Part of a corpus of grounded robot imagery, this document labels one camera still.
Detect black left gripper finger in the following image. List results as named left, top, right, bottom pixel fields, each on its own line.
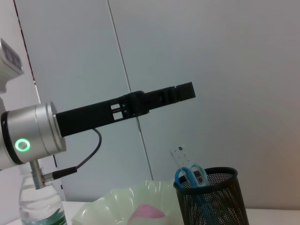
left=142, top=81, right=196, bottom=113

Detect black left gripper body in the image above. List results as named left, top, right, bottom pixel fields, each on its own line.
left=55, top=90, right=151, bottom=138

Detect transparent plastic ruler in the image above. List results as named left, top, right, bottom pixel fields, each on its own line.
left=169, top=144, right=205, bottom=186

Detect blue cyan scissors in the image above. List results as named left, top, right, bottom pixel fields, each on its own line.
left=174, top=164, right=211, bottom=211

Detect clear water bottle green label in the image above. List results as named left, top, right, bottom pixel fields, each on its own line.
left=18, top=165, right=68, bottom=225

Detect pink peach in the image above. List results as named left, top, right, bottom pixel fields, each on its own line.
left=127, top=203, right=166, bottom=224

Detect green glass fruit bowl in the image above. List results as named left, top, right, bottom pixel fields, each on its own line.
left=71, top=179, right=183, bottom=225

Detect black mesh pen cup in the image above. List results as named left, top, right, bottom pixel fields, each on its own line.
left=172, top=166, right=250, bottom=225

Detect left gripper cable with connector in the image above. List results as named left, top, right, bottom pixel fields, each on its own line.
left=30, top=127, right=103, bottom=190

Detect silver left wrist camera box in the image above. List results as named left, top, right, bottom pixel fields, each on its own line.
left=0, top=38, right=25, bottom=94

